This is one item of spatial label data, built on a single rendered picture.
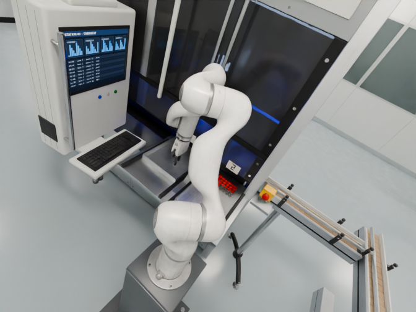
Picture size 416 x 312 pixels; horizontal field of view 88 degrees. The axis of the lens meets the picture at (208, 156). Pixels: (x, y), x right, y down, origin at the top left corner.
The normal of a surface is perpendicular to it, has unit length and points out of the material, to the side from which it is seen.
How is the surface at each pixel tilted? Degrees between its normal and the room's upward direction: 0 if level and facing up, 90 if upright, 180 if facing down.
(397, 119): 90
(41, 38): 90
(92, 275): 0
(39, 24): 90
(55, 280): 0
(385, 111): 90
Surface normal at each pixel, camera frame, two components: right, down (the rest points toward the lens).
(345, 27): -0.52, 0.42
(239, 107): 0.29, 0.12
